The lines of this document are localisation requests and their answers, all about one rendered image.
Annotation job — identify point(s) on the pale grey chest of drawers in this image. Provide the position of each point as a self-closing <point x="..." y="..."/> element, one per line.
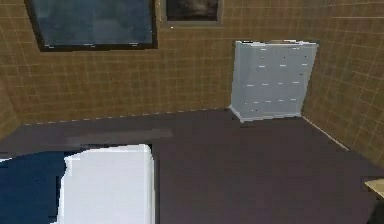
<point x="271" y="80"/>

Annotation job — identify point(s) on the grey framed dark picture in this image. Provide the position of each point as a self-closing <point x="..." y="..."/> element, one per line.
<point x="192" y="11"/>

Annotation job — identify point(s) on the white bed with blue blanket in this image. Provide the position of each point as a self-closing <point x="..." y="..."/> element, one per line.
<point x="106" y="186"/>

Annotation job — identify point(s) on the black framed window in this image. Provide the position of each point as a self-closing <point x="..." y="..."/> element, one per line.
<point x="93" y="23"/>

